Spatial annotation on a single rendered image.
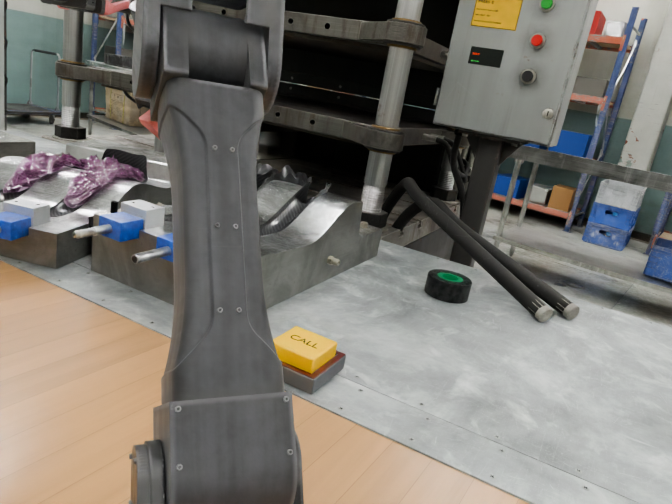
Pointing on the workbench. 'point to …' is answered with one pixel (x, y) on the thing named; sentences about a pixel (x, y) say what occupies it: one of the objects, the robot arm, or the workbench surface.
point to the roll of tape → (448, 286)
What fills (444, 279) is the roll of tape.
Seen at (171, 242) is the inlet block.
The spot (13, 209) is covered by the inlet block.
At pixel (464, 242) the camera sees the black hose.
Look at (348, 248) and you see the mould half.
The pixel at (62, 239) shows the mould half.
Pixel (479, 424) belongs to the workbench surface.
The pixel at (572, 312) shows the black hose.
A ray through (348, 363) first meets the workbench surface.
